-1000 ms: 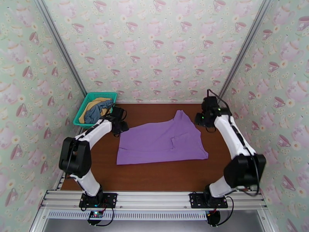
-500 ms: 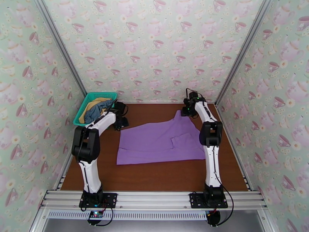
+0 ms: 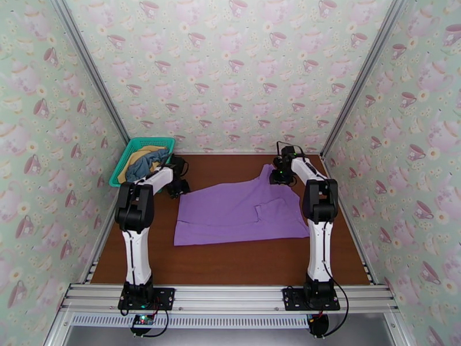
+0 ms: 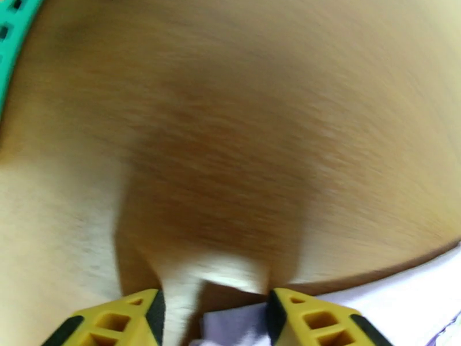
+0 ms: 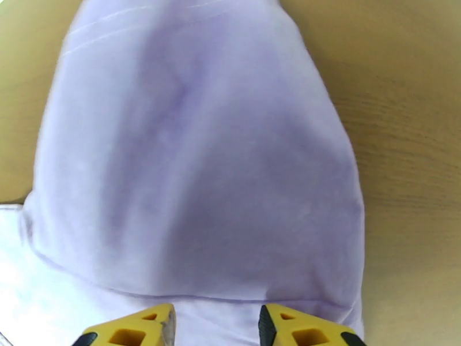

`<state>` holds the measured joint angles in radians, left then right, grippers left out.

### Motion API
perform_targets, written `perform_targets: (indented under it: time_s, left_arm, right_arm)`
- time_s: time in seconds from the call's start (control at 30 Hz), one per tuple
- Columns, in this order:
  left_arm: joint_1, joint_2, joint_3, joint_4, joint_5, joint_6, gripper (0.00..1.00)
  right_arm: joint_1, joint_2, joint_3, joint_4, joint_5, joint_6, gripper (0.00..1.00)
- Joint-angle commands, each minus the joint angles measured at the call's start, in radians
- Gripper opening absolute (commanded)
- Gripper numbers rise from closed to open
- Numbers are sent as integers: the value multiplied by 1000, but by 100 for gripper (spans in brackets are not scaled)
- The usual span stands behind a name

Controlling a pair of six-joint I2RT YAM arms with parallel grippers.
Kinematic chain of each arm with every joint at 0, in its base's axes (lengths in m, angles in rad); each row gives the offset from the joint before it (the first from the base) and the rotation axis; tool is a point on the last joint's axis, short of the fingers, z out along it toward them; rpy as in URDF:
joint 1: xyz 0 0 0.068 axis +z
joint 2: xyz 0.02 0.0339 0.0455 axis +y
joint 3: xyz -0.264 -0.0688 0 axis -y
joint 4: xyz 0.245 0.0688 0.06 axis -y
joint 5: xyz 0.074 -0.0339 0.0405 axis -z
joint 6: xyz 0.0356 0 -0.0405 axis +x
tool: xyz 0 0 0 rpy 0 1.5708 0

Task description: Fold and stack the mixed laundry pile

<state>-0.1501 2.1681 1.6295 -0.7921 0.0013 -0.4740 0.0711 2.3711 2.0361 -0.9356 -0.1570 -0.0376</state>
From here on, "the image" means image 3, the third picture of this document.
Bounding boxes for white perforated cable tray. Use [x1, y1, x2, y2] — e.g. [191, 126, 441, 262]
[69, 313, 311, 329]

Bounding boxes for blue t-shirt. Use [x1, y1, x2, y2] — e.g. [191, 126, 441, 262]
[126, 148, 171, 180]

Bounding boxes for small circuit board with leds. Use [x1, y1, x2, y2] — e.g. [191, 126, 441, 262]
[131, 314, 156, 330]

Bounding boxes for black right base cable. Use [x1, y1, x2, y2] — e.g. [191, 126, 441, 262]
[316, 274, 349, 337]

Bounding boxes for teal plastic laundry basket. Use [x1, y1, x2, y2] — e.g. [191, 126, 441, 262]
[109, 137, 176, 189]

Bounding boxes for black round controller unit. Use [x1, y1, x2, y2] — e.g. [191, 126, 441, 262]
[307, 313, 330, 337]

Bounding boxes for black base cable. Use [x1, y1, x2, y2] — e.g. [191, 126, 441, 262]
[129, 309, 170, 338]
[316, 274, 349, 337]

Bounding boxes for purple printed t-shirt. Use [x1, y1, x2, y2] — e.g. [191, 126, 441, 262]
[173, 164, 311, 247]

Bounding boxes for tan t-shirt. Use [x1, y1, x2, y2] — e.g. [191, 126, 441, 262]
[124, 145, 170, 180]

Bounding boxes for aluminium mounting rail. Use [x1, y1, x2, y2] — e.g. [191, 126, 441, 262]
[59, 283, 400, 314]

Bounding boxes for aluminium frame post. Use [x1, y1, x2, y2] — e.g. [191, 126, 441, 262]
[319, 0, 412, 159]
[48, 0, 131, 142]

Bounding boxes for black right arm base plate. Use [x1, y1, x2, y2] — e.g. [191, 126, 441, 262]
[282, 287, 341, 312]

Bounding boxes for aluminium table side rail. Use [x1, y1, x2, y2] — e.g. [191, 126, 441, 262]
[82, 191, 125, 285]
[321, 155, 376, 287]

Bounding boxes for black left base cable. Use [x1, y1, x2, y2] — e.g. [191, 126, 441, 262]
[129, 309, 170, 338]

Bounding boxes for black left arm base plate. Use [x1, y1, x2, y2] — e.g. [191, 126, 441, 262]
[118, 287, 176, 311]

